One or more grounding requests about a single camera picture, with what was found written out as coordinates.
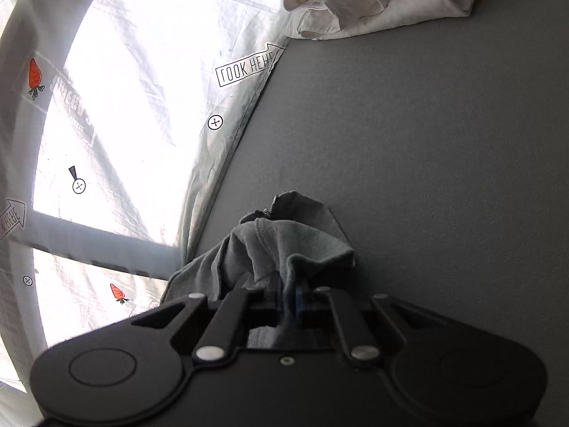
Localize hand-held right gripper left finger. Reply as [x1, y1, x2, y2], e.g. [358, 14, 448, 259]
[131, 275, 293, 364]

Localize dark grey garment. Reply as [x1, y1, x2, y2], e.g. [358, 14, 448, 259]
[160, 191, 358, 352]

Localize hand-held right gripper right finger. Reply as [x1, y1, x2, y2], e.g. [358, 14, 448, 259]
[292, 278, 447, 364]

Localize white printed curtain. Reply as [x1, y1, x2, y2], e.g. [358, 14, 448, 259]
[0, 0, 292, 405]

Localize white folded garment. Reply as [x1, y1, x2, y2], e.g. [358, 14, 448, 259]
[283, 0, 485, 41]

